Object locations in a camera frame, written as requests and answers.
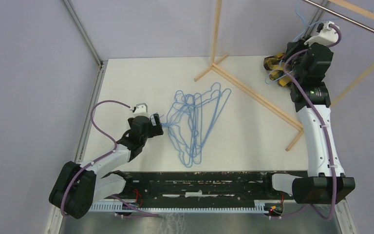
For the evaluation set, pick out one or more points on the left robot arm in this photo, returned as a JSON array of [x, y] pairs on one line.
[[78, 186]]

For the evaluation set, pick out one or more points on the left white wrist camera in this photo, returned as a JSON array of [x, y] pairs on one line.
[[140, 109]]

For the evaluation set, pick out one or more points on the metal rack rod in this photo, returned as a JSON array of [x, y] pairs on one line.
[[343, 17]]

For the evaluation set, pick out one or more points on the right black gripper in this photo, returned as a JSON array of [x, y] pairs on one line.
[[296, 46]]

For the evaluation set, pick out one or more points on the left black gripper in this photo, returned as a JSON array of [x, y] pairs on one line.
[[155, 129]]

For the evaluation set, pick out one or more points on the pile of blue hangers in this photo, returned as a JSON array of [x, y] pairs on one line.
[[191, 119]]

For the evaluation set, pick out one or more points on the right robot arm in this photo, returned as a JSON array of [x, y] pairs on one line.
[[326, 180]]

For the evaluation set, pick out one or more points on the wooden clothes rack frame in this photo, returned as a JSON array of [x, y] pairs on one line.
[[259, 98]]

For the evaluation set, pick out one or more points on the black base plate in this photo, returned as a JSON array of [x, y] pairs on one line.
[[225, 191]]

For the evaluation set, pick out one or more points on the yellow plaid shirt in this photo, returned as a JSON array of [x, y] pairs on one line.
[[274, 66]]

